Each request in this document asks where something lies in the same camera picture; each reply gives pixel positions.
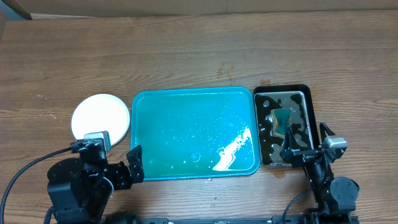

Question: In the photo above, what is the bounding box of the teal plastic tray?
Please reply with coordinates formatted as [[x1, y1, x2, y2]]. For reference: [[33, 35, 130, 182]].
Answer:
[[131, 86, 261, 181]]

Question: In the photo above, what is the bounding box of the white plate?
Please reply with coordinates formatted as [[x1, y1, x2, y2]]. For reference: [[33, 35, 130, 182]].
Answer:
[[71, 94, 130, 146]]

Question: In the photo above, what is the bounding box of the black baking tray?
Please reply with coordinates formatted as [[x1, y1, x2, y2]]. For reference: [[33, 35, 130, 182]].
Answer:
[[253, 84, 320, 166]]

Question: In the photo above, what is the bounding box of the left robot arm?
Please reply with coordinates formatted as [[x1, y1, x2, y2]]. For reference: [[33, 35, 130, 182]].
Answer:
[[44, 143, 144, 223]]

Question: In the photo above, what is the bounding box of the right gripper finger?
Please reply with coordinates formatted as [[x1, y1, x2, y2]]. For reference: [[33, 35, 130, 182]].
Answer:
[[282, 126, 300, 152], [320, 122, 335, 144]]

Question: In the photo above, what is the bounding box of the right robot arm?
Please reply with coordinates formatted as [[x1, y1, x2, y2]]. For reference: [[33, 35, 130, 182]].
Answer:
[[280, 123, 359, 223]]

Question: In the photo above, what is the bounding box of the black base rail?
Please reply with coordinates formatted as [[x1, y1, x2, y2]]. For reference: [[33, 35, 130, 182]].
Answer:
[[100, 212, 359, 224]]

